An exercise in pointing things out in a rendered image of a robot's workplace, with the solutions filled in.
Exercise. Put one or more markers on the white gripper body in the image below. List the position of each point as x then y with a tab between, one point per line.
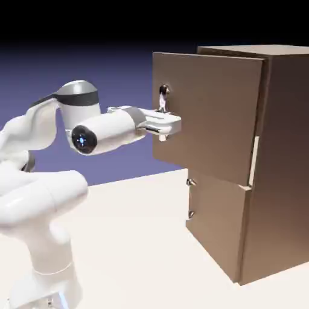
164	120

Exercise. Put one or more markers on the large brown cabinet door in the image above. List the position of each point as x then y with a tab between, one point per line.
212	115

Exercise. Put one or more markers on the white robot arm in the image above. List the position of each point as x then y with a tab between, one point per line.
48	198

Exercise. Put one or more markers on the small brown cabinet door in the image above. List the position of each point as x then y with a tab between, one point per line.
217	222

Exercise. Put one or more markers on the brown wooden cabinet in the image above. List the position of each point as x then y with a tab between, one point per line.
277	169

